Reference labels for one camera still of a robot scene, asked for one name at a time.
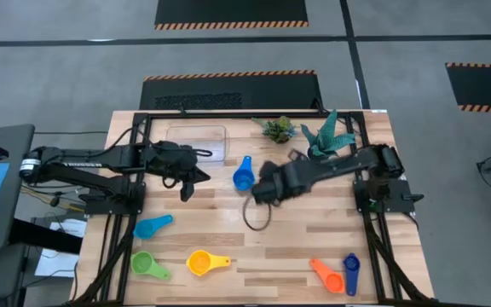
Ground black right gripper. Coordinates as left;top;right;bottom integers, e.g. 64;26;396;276
251;159;315;206

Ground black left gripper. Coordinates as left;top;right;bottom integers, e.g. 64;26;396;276
145;140;211;203

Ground teal measuring cup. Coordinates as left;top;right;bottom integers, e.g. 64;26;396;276
133;213;174;240

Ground yellow measuring cup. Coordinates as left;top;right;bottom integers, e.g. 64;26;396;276
185;249;232;277

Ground green measuring cup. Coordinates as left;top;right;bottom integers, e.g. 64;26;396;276
130;250;172;281

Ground small dark blue measuring cup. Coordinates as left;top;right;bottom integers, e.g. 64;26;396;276
342;252;361;297

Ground orange measuring cup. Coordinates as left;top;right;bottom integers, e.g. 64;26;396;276
309;258;346;295

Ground clear plastic basket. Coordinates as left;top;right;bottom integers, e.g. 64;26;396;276
164;125;231;164

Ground small green succulent plant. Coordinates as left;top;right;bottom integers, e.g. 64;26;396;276
251;115;298;145

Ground snake plant in white pot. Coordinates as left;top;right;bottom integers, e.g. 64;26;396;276
299;108;357;161

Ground black hazard-striped floor mat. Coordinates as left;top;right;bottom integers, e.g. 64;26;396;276
445;62;491;115
138;70;323;111
154;0;309;31

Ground white paper sheets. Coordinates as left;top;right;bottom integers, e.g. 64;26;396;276
34;219;87;278

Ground black desk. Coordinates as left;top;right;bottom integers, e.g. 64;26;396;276
9;217;84;256

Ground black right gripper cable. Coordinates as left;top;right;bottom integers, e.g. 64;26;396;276
242;194;273;232

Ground black aluminium table frame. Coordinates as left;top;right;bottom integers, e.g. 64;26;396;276
64;109;438;307

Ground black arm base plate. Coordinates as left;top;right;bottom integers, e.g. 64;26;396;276
78;181;147;216
353;178;425;214

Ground yellow and black floor cables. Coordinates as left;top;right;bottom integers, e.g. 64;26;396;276
20;183;85;213

